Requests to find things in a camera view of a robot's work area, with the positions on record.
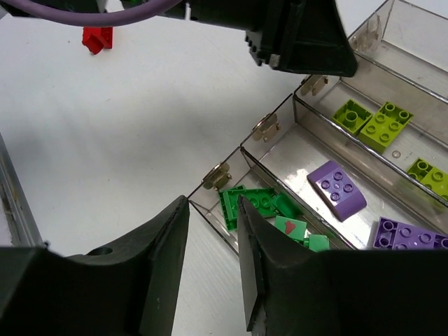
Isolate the lime green lego brick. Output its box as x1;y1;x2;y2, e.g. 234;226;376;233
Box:
358;101;414;154

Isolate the green square lego brick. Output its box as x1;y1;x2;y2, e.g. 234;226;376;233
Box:
274;216;307;244

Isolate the lime square lego brick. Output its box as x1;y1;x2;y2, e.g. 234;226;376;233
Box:
332;99;373;137

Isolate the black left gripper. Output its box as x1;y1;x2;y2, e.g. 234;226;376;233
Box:
165;0;358;77

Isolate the clear bin front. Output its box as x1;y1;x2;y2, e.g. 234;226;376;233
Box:
188;147;356;261

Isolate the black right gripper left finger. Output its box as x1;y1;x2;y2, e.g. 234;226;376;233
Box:
1;196;190;335

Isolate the green curved lego piece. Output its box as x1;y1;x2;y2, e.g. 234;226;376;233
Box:
272;193;302;218

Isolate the small green lego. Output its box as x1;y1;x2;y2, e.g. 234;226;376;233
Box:
307;234;330;252

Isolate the small red lego brick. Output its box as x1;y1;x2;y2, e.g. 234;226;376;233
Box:
82;27;113;55

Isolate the lime curved lego piece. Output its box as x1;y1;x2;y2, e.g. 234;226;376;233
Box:
407;157;448;200

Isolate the purple lego with lime top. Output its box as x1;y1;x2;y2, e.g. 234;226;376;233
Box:
373;217;447;250

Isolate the purple curved lego brick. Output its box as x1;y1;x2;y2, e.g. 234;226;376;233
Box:
307;160;367;222

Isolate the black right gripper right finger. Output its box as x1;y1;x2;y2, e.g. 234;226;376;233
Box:
237;195;448;336

